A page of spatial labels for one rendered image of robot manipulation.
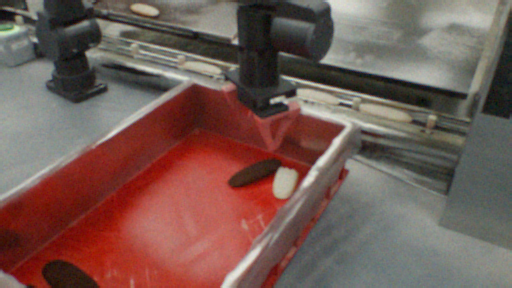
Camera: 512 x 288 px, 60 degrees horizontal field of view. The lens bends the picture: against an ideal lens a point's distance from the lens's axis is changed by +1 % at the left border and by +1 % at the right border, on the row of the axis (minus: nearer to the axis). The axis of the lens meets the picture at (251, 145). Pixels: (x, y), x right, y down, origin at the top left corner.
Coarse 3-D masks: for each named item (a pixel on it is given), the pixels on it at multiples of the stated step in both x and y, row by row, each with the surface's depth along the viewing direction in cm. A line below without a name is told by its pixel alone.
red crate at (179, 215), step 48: (192, 144) 81; (240, 144) 81; (144, 192) 70; (192, 192) 70; (240, 192) 70; (336, 192) 69; (96, 240) 61; (144, 240) 61; (192, 240) 61; (240, 240) 61
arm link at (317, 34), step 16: (240, 0) 53; (256, 0) 53; (272, 0) 52; (288, 0) 52; (304, 0) 52; (320, 0) 53; (288, 16) 53; (304, 16) 51; (320, 16) 51; (272, 32) 54; (288, 32) 53; (304, 32) 51; (320, 32) 52; (288, 48) 54; (304, 48) 52; (320, 48) 54
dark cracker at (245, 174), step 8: (264, 160) 74; (272, 160) 74; (248, 168) 72; (256, 168) 72; (264, 168) 72; (272, 168) 72; (232, 176) 71; (240, 176) 71; (248, 176) 71; (256, 176) 71; (232, 184) 70; (240, 184) 70
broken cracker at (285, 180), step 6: (282, 168) 73; (276, 174) 72; (282, 174) 72; (288, 174) 72; (294, 174) 72; (276, 180) 71; (282, 180) 70; (288, 180) 70; (294, 180) 71; (276, 186) 69; (282, 186) 69; (288, 186) 69; (294, 186) 70; (276, 192) 69; (282, 192) 68; (288, 192) 69; (282, 198) 68
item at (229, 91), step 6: (228, 84) 68; (222, 90) 67; (228, 90) 66; (234, 90) 66; (228, 96) 66; (234, 96) 67; (234, 102) 67; (234, 108) 68; (240, 108) 68; (240, 114) 69; (252, 114) 70; (240, 120) 69; (246, 120) 70; (252, 120) 71; (246, 126) 71
